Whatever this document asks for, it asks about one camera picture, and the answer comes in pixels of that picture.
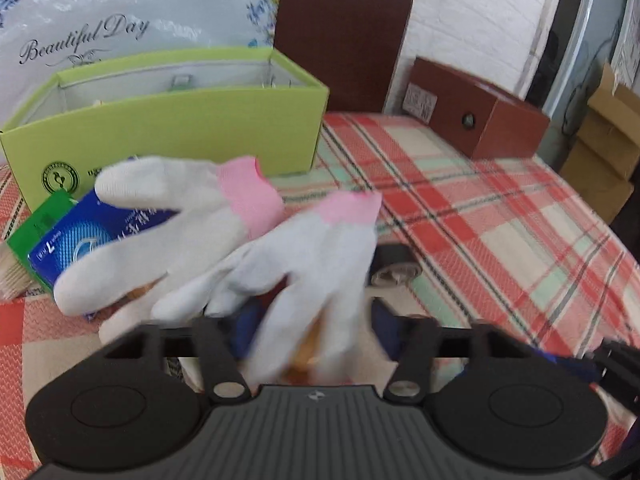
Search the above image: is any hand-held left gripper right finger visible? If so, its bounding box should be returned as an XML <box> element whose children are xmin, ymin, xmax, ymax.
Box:
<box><xmin>372</xmin><ymin>300</ymin><xmax>531</xmax><ymax>404</ymax></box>

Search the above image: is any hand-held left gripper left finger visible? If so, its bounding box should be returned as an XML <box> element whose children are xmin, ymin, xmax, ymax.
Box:
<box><xmin>102</xmin><ymin>305</ymin><xmax>261</xmax><ymax>404</ymax></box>

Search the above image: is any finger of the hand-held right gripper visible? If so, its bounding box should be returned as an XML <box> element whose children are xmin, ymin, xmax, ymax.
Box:
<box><xmin>542</xmin><ymin>353</ymin><xmax>602</xmax><ymax>384</ymax></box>

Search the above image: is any blue medicine box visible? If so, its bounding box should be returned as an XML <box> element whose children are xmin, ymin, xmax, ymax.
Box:
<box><xmin>27</xmin><ymin>187</ymin><xmax>181</xmax><ymax>292</ymax></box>

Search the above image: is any small green carton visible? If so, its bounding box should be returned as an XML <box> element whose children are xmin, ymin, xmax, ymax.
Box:
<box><xmin>6</xmin><ymin>189</ymin><xmax>81</xmax><ymax>293</ymax></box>

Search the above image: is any clear bag of toothpicks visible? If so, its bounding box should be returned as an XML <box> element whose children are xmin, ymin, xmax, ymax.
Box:
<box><xmin>0</xmin><ymin>241</ymin><xmax>39</xmax><ymax>302</ymax></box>

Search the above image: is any light green cardboard box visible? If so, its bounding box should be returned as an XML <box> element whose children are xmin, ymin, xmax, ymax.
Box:
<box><xmin>0</xmin><ymin>46</ymin><xmax>331</xmax><ymax>211</ymax></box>

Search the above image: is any black tape roll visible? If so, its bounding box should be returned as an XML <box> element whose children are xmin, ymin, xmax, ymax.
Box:
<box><xmin>369</xmin><ymin>244</ymin><xmax>422</xmax><ymax>289</ymax></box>

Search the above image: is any tan shipping carton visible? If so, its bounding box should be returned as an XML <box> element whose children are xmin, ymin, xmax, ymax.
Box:
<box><xmin>587</xmin><ymin>62</ymin><xmax>640</xmax><ymax>181</ymax></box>
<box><xmin>560</xmin><ymin>110</ymin><xmax>636</xmax><ymax>222</ymax></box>

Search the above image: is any brown cardboard box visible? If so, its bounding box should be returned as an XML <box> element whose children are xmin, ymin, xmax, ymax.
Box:
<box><xmin>402</xmin><ymin>56</ymin><xmax>551</xmax><ymax>161</ymax></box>

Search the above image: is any brown wooden headboard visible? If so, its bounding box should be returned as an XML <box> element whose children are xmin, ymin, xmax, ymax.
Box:
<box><xmin>274</xmin><ymin>0</ymin><xmax>413</xmax><ymax>115</ymax></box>

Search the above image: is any floral plastic bag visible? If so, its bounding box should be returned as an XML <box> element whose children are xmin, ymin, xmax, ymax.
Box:
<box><xmin>0</xmin><ymin>0</ymin><xmax>288</xmax><ymax>133</ymax></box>

